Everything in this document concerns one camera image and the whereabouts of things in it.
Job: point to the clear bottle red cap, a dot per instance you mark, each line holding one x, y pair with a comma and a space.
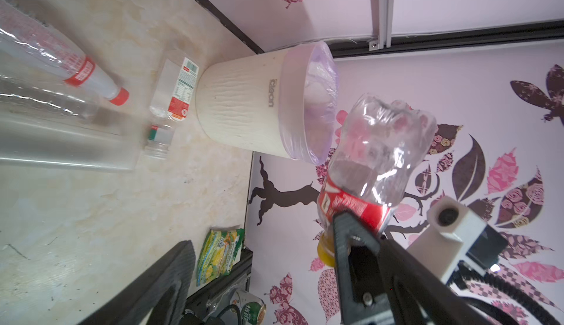
36, 42

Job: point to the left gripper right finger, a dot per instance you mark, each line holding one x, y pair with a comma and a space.
379, 281

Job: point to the cream trash bin purple liner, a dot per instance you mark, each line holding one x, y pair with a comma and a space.
282, 103

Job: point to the white red label bottle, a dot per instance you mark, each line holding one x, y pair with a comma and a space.
170, 104

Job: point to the green snack packet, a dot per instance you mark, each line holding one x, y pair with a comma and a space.
218, 254

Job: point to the clear rectangular green label bottle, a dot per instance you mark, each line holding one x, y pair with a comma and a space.
39, 142

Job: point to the red label yellow cap bottle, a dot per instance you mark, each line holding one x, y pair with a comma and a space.
380, 145

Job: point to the aluminium frame bar back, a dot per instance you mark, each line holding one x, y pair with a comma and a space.
382, 17

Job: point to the green beverage can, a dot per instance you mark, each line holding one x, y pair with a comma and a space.
252, 308

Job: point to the clear white cap bottle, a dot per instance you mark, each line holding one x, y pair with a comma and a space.
48, 100

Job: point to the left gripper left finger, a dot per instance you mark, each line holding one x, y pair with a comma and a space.
158, 295

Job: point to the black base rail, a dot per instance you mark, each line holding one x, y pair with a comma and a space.
215, 296

